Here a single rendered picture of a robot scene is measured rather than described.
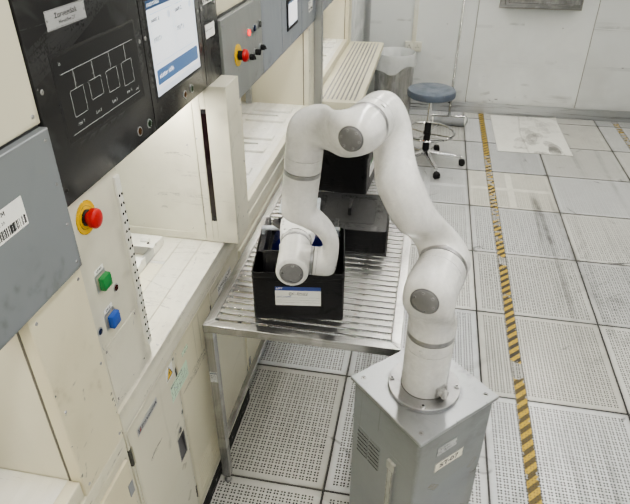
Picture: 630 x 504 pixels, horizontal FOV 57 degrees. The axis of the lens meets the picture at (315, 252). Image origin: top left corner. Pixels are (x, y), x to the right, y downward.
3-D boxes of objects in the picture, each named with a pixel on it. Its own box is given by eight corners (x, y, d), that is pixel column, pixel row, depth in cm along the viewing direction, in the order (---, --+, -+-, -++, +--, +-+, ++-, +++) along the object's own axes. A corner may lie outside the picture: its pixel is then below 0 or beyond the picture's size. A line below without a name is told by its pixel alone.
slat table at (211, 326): (383, 509, 208) (400, 350, 168) (223, 482, 218) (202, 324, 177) (405, 295, 316) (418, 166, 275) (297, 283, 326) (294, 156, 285)
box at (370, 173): (366, 196, 249) (369, 141, 235) (302, 188, 255) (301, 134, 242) (378, 169, 272) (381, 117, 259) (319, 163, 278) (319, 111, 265)
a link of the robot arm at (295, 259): (315, 235, 157) (281, 231, 157) (313, 262, 146) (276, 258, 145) (312, 261, 161) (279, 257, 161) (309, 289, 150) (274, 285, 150)
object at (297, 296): (253, 318, 180) (250, 272, 170) (264, 268, 203) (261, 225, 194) (343, 321, 179) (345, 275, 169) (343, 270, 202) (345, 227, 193)
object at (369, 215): (386, 257, 209) (388, 225, 202) (305, 250, 213) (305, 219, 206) (389, 217, 233) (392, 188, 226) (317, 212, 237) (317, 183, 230)
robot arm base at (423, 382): (475, 392, 154) (486, 339, 144) (421, 424, 145) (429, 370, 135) (425, 352, 167) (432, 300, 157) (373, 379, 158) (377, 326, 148)
